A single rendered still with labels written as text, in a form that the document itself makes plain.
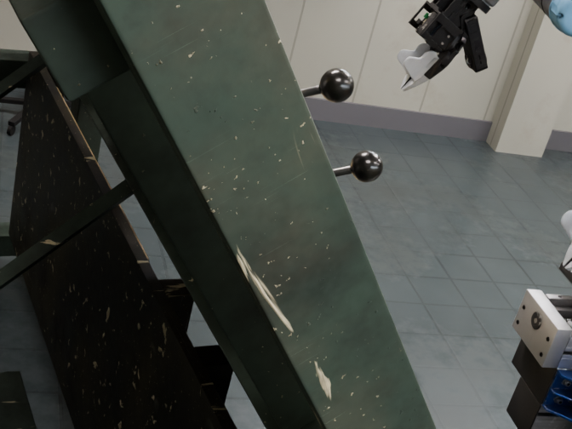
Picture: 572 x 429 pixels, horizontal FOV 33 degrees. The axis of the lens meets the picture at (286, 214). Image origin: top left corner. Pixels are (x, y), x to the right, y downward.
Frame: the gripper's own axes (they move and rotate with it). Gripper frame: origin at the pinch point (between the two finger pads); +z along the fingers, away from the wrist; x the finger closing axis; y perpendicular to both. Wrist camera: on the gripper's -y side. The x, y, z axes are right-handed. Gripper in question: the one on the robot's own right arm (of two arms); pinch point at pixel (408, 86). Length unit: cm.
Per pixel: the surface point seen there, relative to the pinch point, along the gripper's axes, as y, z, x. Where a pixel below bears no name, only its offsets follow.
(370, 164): 34, 4, 63
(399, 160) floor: -176, 57, -261
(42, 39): 76, 6, 86
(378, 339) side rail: 33, 13, 85
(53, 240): 37, 60, 4
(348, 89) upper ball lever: 43, -2, 65
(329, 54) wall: -126, 40, -303
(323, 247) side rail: 46, 8, 87
